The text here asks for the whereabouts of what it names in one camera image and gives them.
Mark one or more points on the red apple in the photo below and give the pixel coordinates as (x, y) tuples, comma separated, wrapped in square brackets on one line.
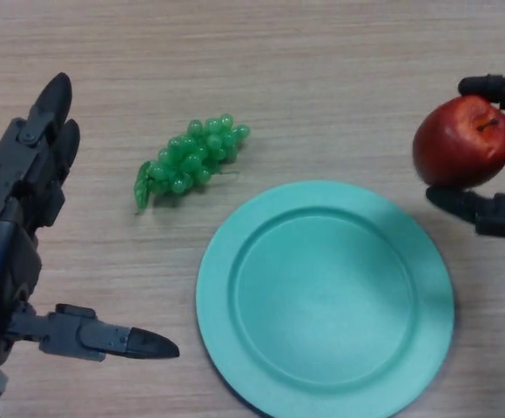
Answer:
[(457, 143)]

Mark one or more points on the green grape bunch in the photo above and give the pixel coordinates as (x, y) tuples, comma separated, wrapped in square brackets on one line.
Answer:
[(191, 161)]

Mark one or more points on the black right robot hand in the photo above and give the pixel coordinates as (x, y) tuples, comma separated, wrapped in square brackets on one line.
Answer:
[(496, 215)]

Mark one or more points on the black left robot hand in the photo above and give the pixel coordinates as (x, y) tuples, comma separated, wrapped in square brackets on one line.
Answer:
[(4, 252)]

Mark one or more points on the green round plate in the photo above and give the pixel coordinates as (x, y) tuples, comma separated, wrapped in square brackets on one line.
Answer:
[(322, 305)]

